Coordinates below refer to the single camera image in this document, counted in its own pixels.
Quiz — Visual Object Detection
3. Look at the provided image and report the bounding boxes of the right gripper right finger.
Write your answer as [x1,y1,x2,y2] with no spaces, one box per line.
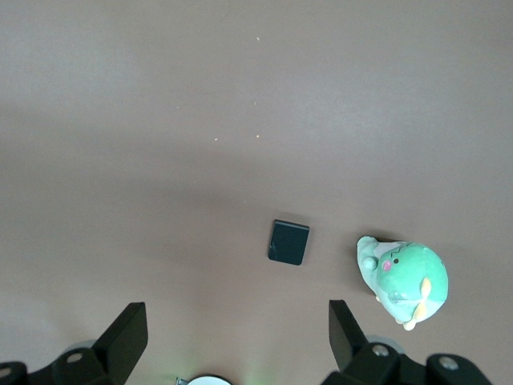
[326,299,493,385]

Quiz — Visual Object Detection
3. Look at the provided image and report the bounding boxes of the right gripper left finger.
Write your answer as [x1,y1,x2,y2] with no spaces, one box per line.
[0,302,149,385]

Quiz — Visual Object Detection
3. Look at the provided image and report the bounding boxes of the dark green square box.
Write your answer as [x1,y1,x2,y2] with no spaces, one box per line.
[266,218,311,266]

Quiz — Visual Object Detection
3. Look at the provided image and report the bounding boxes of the green dinosaur plush toy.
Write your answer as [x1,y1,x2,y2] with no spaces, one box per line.
[356,235,450,331]

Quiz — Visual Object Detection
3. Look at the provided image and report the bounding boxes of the brown table cover mat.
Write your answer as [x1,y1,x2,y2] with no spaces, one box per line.
[0,0,513,385]

